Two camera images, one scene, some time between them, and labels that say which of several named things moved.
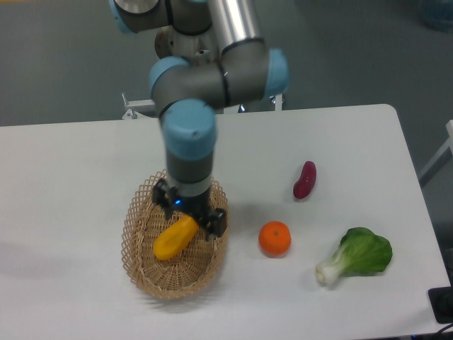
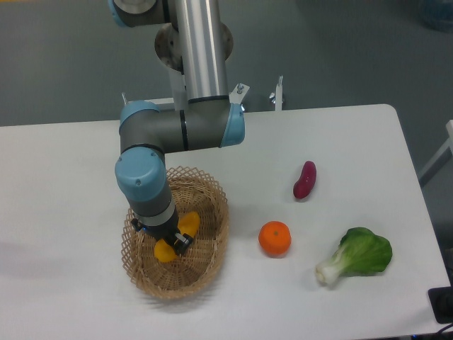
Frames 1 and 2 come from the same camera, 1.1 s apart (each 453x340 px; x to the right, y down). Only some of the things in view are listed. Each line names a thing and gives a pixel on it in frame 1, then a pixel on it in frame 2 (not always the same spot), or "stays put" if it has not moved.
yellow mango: [175, 237] stays put
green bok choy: [361, 253] stays put
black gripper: [199, 206] to [168, 231]
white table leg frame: [441, 157] stays put
